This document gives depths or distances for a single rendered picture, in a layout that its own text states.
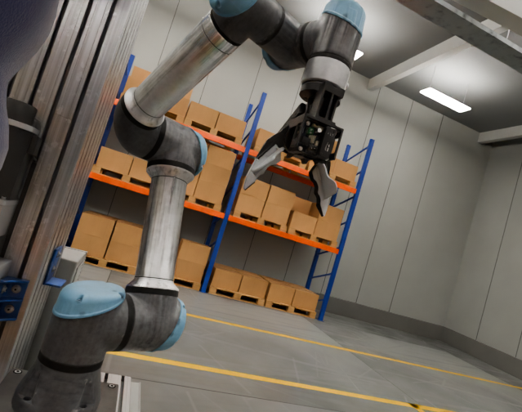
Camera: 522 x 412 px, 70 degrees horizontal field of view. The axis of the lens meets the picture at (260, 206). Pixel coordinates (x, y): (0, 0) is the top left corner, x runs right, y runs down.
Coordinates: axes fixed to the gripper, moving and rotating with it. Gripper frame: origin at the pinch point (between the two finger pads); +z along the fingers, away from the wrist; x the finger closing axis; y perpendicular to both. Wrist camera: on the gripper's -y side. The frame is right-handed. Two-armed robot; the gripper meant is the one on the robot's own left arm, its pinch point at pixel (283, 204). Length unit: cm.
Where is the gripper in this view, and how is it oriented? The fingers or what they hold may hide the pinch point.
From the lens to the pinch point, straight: 64.0
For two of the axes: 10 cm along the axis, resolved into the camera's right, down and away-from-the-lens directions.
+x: 9.1, 3.0, 3.0
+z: -2.9, 9.5, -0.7
